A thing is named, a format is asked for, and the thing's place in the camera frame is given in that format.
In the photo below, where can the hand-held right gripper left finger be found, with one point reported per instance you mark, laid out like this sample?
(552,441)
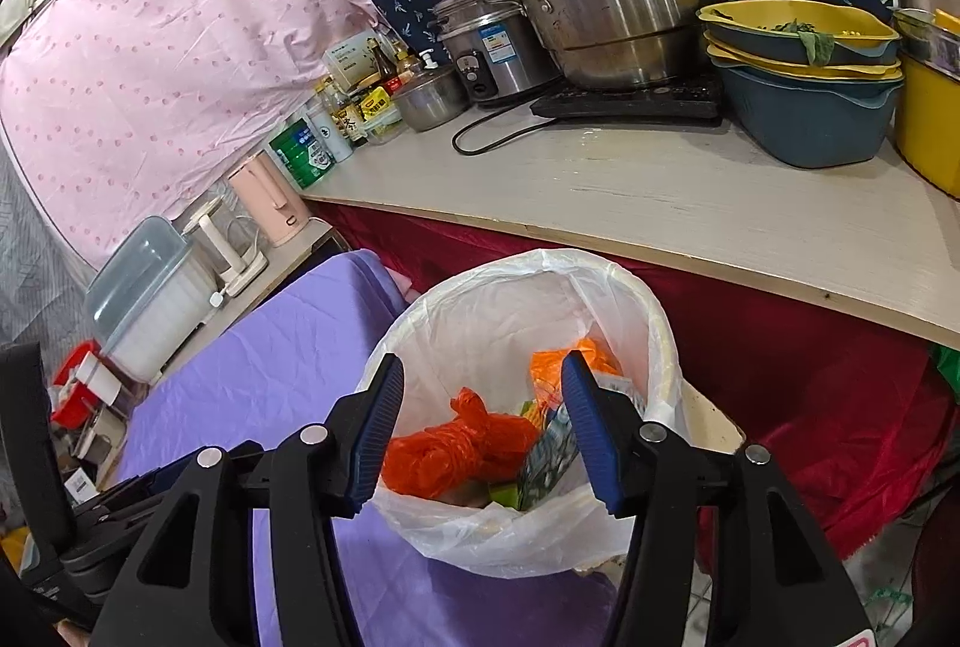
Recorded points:
(375,437)

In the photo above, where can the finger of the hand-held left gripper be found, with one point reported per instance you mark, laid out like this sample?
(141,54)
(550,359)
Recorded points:
(124,504)

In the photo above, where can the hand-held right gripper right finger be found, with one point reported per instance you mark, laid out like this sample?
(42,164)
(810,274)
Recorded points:
(592,444)

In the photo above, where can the patterned snack wrapper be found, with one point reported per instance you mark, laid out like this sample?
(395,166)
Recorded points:
(547,459)

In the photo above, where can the yellow green carton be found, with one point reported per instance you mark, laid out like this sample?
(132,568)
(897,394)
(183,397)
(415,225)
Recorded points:
(536,411)

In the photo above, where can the orange plastic bag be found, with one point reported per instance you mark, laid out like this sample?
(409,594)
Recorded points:
(450,448)

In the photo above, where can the orange foam net sleeve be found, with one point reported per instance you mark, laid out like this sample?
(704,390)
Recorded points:
(577,362)

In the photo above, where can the trash bin with white bag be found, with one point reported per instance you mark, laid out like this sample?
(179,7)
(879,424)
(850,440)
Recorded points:
(465,310)

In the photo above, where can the red plastic basin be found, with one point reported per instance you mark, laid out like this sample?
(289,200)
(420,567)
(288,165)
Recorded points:
(71,392)

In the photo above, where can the purple tablecloth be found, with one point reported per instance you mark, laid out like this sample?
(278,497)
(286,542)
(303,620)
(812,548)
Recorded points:
(300,347)

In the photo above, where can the dish box with grey lid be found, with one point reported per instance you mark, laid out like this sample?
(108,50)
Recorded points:
(150,302)

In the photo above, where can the red cloth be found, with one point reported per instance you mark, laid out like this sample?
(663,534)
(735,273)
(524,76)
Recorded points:
(787,377)

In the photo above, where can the white electric kettle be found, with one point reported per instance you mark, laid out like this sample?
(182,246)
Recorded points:
(225,250)

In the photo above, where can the pink electric kettle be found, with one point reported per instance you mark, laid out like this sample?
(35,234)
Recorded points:
(270,201)

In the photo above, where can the green white carton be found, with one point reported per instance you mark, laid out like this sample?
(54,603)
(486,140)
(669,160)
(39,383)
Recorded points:
(300,156)

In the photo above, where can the white bottle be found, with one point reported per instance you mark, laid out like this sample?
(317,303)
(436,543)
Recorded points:
(330,130)

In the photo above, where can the yellow seasoning package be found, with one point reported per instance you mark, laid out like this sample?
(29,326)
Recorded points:
(375,106)

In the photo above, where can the steel bowl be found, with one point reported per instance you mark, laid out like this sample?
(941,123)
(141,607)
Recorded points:
(429,101)

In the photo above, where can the black induction cooker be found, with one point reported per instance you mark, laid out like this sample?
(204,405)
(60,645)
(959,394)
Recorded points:
(630,98)

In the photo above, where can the dark sauce bottle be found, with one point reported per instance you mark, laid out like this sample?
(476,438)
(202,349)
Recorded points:
(384,64)

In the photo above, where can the white carton box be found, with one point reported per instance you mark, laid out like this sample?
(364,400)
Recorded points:
(351,61)

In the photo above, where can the blue plastic basin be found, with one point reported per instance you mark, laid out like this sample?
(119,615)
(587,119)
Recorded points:
(810,118)

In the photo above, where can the steel rice cooker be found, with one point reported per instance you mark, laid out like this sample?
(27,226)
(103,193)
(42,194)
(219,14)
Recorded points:
(495,47)

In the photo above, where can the pink dotted curtain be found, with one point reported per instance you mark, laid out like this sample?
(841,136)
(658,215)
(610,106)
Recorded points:
(165,62)

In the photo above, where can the green vegetable leaves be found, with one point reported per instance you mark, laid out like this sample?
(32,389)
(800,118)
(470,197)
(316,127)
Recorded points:
(814,41)

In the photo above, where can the yellow colander basket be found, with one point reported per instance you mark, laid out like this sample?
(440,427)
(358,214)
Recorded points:
(757,14)

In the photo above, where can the yellow plastic bucket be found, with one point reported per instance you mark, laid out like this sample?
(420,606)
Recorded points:
(930,107)

